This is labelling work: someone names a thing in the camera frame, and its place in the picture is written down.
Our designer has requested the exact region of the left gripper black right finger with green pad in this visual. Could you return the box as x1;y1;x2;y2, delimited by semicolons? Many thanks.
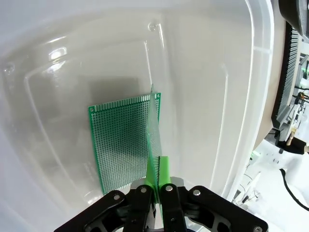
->
158;156;269;232

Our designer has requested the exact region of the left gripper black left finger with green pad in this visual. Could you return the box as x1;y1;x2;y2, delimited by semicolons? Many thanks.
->
54;154;160;232

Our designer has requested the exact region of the green perforated PCB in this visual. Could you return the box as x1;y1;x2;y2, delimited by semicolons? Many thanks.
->
145;83;163;189
87;92;163;195

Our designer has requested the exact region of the clear plastic box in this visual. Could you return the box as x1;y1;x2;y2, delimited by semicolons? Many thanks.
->
0;0;276;232

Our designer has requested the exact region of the cluttered white workbench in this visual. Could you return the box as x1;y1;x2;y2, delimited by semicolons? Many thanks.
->
291;54;309;145

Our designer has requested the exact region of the black comb PCB rack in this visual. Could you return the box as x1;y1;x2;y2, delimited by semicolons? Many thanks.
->
270;0;309;129

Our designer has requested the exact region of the black corrugated cable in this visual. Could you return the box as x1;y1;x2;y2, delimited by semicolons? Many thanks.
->
279;168;309;211

